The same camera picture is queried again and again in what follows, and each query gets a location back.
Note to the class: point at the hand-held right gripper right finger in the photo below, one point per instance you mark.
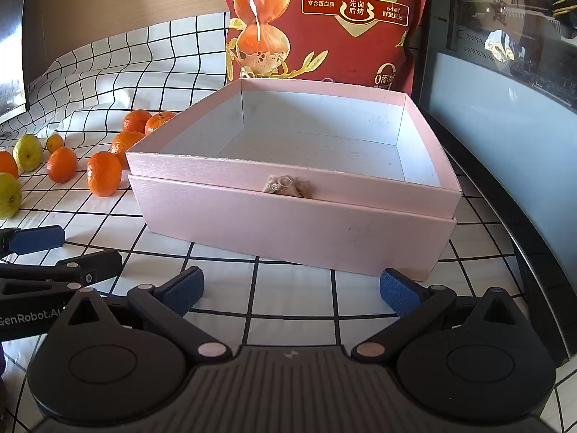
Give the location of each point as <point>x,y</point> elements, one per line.
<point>399,291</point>

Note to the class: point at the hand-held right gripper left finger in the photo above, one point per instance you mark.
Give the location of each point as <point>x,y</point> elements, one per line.
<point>188,291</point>

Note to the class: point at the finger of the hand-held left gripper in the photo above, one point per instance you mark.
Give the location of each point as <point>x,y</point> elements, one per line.
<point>97,265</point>
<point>38,239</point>

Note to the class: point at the yellow-green pear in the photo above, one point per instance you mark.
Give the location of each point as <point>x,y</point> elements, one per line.
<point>28,153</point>
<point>8,195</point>

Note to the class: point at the mandarin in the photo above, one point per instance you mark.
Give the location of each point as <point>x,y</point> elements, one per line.
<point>160,122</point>
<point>125,146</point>
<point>135,121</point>
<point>103,175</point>
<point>62,165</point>

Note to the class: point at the large orange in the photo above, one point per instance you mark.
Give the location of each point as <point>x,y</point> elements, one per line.
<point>6,163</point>

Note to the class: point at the small yellow-orange kumquat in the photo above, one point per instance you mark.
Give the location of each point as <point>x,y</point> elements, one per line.
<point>55,143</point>

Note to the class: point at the pink cardboard box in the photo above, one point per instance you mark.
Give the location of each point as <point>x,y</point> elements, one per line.
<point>293,230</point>

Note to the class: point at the white black-checked cloth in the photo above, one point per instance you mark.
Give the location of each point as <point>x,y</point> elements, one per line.
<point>293,291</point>

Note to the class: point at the computer monitor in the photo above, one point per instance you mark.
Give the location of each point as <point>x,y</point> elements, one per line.
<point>11,54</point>

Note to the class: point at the glass-sided computer case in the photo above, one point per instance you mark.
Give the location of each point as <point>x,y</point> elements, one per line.
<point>496,99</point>

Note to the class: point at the red snack bag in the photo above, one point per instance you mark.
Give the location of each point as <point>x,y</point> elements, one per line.
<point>315,31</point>

